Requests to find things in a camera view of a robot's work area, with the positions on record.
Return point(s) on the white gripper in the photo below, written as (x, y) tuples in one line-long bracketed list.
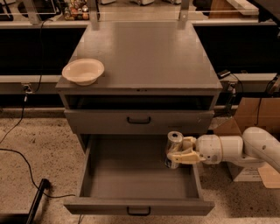
[(208, 149)]

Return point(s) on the silver redbull can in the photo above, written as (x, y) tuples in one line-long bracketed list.
[(174, 144)]

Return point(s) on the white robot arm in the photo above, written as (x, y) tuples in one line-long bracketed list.
[(253, 148)]

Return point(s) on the grey open lower drawer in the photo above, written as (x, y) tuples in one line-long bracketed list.
[(126, 175)]

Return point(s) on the grey metal drawer cabinet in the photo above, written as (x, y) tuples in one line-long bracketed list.
[(149, 65)]

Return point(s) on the grey upper drawer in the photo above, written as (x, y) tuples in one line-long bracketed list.
[(139, 122)]

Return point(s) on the brown cardboard box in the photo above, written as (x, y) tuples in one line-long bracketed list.
[(254, 112)]

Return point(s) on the small black device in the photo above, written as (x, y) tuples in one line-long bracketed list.
[(223, 74)]

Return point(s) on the white bowl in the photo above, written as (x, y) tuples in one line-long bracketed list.
[(83, 72)]

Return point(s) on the black bar on floor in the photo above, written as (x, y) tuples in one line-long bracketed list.
[(44, 184)]

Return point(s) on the cans on back shelf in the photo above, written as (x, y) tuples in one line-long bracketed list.
[(76, 10)]

